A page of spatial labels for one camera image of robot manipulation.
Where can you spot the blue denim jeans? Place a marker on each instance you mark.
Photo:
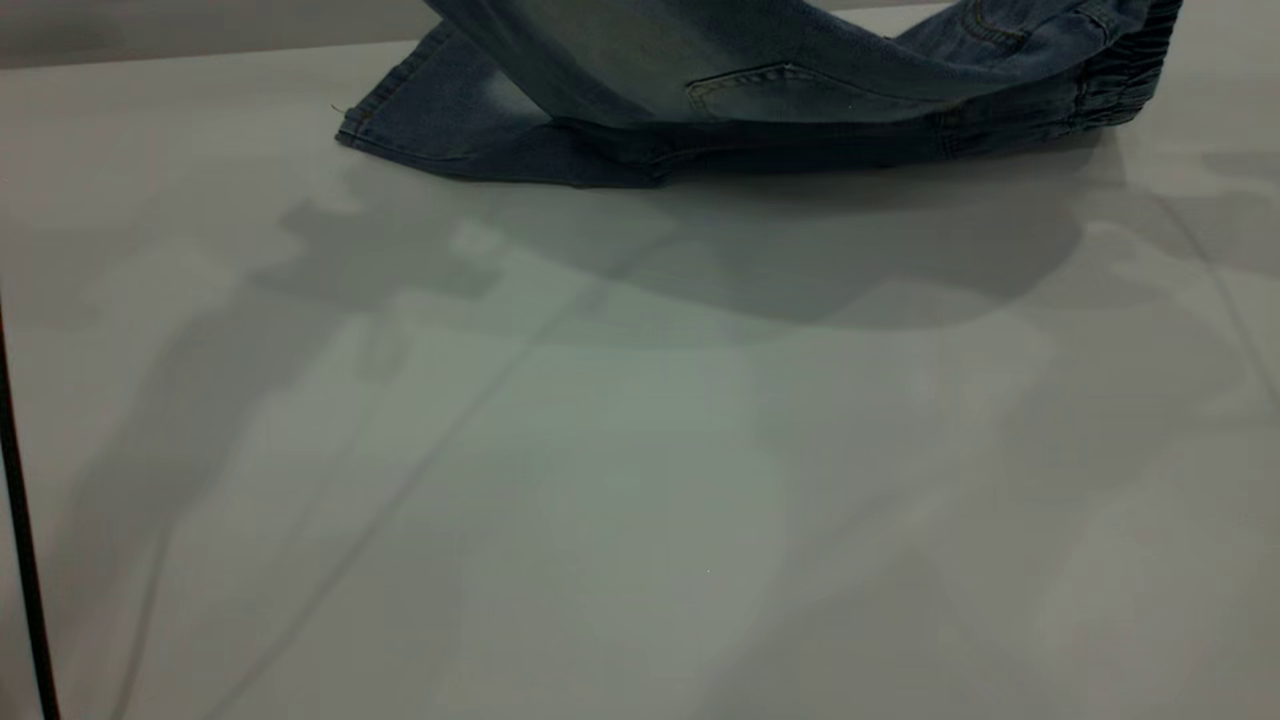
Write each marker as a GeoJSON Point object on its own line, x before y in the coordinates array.
{"type": "Point", "coordinates": [620, 70]}

